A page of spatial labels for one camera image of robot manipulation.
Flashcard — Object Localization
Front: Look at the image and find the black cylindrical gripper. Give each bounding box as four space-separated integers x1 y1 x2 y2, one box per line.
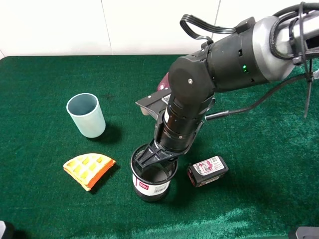
135 94 215 176

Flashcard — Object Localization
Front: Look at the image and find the black mesh pen holder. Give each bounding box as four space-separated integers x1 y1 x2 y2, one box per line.
131 151 178 202

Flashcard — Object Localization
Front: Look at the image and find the black battery pack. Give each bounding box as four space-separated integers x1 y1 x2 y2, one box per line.
187 156 229 188

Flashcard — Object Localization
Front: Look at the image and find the orange toy waffle slice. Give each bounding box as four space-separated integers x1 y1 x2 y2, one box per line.
63 153 116 191

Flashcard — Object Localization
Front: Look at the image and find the purple toy eggplant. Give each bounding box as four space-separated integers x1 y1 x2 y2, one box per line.
157 72 169 91

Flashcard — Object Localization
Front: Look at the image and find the light blue plastic cup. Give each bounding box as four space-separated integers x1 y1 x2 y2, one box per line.
66 93 106 138

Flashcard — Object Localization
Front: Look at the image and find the green velvet table cloth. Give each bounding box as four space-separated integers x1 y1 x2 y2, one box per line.
0 55 319 239

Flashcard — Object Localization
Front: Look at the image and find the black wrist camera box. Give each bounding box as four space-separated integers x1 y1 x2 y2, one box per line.
136 88 171 120

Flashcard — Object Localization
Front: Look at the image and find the black camera cable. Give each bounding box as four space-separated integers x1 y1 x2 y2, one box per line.
203 72 315 121

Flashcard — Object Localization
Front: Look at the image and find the black ribbon cable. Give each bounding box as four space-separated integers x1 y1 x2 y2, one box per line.
179 14 240 42

